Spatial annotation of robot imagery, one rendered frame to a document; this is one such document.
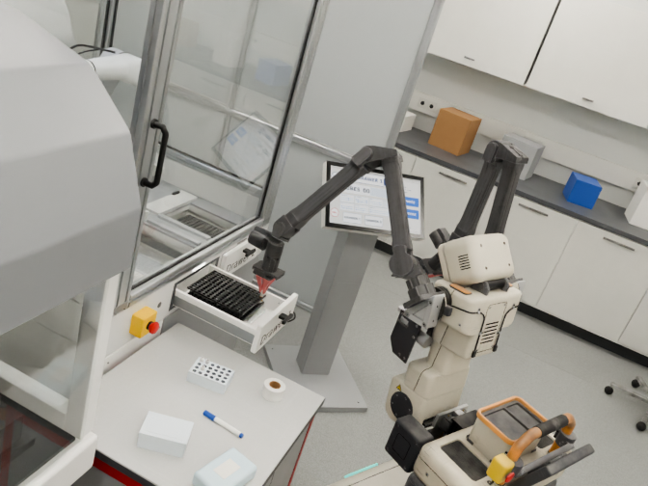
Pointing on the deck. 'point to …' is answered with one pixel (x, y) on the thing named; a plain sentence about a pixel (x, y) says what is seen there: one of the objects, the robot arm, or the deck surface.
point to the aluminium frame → (165, 22)
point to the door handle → (158, 155)
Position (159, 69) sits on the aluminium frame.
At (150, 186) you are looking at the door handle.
